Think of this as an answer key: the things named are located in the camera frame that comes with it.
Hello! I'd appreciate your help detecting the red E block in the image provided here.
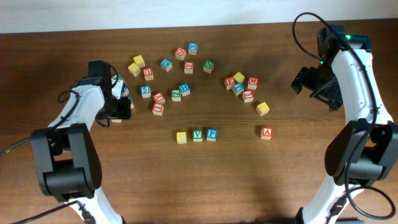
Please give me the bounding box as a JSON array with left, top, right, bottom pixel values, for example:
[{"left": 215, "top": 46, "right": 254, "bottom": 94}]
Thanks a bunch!
[{"left": 224, "top": 77, "right": 236, "bottom": 90}]

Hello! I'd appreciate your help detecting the blue L block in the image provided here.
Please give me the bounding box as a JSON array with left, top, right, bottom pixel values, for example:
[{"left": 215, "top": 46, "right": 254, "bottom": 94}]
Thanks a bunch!
[{"left": 123, "top": 87, "right": 129, "bottom": 96}]

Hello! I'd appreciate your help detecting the red A block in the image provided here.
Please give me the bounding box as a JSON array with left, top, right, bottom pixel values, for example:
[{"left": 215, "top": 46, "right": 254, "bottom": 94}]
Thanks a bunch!
[{"left": 261, "top": 127, "right": 273, "bottom": 139}]

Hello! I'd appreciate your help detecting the blue X block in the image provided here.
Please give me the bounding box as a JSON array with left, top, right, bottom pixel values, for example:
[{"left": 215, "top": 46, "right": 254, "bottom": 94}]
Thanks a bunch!
[{"left": 188, "top": 42, "right": 198, "bottom": 55}]

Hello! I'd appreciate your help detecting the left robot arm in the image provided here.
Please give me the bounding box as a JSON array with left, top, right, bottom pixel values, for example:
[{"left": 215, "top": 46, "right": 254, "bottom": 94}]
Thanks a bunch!
[{"left": 31, "top": 60, "right": 131, "bottom": 223}]

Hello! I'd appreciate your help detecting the green Z block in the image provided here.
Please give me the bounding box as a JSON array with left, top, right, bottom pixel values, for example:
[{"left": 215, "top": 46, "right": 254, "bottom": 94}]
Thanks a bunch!
[{"left": 171, "top": 90, "right": 182, "bottom": 101}]

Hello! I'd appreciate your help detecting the blue F block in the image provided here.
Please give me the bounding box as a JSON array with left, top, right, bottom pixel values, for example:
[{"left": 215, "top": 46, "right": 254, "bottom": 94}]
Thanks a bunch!
[{"left": 232, "top": 83, "right": 244, "bottom": 96}]

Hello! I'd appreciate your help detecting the red K block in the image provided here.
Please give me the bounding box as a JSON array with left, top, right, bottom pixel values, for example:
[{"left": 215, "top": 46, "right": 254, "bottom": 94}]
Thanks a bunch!
[{"left": 183, "top": 62, "right": 194, "bottom": 74}]

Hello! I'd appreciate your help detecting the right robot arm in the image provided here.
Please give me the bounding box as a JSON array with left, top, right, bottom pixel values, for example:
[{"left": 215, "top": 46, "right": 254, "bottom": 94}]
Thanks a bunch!
[{"left": 291, "top": 25, "right": 397, "bottom": 223}]

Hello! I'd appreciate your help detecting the red M block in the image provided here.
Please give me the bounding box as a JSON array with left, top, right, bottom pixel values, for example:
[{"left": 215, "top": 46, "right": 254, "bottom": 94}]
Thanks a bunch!
[{"left": 248, "top": 77, "right": 259, "bottom": 90}]

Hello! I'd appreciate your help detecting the green V block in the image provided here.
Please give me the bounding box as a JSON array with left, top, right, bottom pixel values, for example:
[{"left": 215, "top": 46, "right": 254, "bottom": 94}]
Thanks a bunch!
[{"left": 193, "top": 129, "right": 203, "bottom": 142}]

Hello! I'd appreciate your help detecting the red 3 block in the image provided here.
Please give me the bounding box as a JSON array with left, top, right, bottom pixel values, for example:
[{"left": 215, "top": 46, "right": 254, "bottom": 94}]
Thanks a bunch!
[{"left": 242, "top": 90, "right": 254, "bottom": 103}]

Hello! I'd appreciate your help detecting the yellow block right cluster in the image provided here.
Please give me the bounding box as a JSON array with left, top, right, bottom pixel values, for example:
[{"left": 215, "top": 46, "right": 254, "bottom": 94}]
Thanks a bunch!
[{"left": 233, "top": 72, "right": 245, "bottom": 83}]

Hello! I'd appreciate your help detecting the yellow block lower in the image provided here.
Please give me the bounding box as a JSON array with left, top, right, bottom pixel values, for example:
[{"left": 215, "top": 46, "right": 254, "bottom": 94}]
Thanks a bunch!
[{"left": 127, "top": 63, "right": 141, "bottom": 77}]

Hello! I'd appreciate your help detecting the blue P block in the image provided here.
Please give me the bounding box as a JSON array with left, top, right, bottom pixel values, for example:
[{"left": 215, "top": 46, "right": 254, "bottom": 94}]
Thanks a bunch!
[{"left": 206, "top": 129, "right": 218, "bottom": 141}]

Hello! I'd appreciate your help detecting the blue D block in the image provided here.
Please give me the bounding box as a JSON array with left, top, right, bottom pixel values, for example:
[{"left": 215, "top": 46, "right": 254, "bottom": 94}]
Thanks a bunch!
[{"left": 160, "top": 58, "right": 172, "bottom": 72}]

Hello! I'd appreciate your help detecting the red Y block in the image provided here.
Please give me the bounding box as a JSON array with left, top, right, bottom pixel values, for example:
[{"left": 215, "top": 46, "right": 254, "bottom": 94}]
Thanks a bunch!
[{"left": 153, "top": 92, "right": 165, "bottom": 104}]

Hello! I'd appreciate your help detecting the yellow C block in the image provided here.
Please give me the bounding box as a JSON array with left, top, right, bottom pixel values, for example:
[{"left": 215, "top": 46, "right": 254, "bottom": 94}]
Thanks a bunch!
[{"left": 176, "top": 132, "right": 187, "bottom": 144}]

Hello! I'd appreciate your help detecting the yellow S block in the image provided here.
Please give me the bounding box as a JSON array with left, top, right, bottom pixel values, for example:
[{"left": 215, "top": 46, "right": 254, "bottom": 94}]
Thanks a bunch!
[{"left": 256, "top": 101, "right": 270, "bottom": 116}]

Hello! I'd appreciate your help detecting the green N block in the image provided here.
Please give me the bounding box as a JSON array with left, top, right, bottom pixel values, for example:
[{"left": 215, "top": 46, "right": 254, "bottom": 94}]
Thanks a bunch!
[{"left": 203, "top": 60, "right": 214, "bottom": 73}]

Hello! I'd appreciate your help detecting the yellow block upper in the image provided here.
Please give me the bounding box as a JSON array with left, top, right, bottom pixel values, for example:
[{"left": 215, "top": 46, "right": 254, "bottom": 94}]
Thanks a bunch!
[{"left": 133, "top": 55, "right": 146, "bottom": 68}]

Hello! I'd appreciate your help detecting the red C block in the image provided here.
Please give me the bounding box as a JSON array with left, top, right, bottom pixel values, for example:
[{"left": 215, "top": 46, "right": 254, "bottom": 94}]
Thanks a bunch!
[{"left": 175, "top": 47, "right": 187, "bottom": 60}]

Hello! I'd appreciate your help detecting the green J block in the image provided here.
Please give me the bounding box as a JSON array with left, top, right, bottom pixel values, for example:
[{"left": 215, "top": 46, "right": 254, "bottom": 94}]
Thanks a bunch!
[{"left": 112, "top": 75, "right": 124, "bottom": 80}]

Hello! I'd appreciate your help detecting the blue H block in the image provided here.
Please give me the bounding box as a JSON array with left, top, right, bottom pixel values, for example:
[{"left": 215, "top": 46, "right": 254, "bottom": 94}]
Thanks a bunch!
[{"left": 179, "top": 83, "right": 191, "bottom": 97}]

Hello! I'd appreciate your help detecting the blue 5 block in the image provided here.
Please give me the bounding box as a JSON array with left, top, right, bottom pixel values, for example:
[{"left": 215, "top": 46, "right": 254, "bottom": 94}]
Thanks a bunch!
[{"left": 140, "top": 85, "right": 151, "bottom": 98}]

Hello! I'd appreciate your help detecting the red U block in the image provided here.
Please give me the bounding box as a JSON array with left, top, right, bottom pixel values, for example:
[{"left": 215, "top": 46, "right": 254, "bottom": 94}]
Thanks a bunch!
[{"left": 143, "top": 68, "right": 154, "bottom": 81}]

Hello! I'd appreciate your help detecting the green B block centre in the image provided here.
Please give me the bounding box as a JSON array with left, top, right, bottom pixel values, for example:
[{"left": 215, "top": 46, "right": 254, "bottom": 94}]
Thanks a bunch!
[{"left": 129, "top": 97, "right": 134, "bottom": 109}]

